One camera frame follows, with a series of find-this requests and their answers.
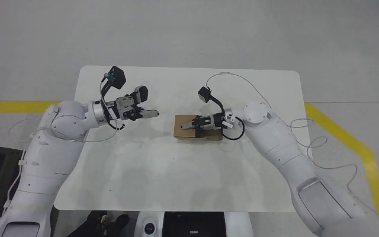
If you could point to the robot body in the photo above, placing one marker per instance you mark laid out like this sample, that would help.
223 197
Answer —
194 223

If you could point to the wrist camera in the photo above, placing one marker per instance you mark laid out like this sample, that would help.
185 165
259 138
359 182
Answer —
118 76
204 94

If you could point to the small brown carton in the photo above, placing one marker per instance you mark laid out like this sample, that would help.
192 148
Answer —
183 131

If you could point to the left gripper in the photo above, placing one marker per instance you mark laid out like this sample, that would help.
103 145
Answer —
122 106

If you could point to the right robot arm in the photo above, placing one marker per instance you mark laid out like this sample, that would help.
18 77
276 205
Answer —
296 160

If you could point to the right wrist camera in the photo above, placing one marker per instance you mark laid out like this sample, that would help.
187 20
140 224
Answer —
204 94

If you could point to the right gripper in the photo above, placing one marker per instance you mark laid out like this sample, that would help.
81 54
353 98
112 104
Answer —
214 121

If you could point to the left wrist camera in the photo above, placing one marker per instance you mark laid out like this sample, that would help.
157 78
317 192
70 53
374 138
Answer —
118 76

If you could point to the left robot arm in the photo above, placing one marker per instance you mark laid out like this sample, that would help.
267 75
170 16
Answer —
41 160

